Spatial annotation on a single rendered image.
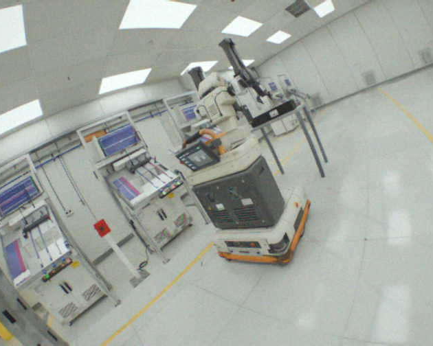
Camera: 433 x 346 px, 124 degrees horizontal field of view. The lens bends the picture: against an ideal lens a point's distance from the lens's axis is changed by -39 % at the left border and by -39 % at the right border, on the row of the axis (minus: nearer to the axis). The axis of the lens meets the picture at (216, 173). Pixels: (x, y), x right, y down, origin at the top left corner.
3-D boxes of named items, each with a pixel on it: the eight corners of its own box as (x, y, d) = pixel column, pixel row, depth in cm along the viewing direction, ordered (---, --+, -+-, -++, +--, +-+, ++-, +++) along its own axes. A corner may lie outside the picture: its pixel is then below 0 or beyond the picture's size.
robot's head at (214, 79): (214, 82, 127) (214, 68, 132) (196, 95, 142) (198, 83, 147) (227, 91, 136) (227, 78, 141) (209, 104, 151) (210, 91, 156)
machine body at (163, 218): (196, 222, 260) (172, 186, 249) (158, 255, 215) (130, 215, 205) (175, 222, 309) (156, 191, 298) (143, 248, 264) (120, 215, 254)
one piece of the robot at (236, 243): (270, 250, 105) (264, 240, 104) (222, 248, 134) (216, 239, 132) (271, 247, 107) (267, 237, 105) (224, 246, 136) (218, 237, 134)
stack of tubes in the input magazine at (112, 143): (139, 141, 244) (130, 124, 239) (106, 156, 212) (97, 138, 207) (137, 143, 254) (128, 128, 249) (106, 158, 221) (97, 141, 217)
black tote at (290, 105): (252, 128, 225) (248, 120, 223) (258, 125, 237) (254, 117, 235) (294, 109, 185) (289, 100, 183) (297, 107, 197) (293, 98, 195)
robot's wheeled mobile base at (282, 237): (291, 266, 102) (278, 237, 97) (219, 259, 146) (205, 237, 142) (313, 204, 148) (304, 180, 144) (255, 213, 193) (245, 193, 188)
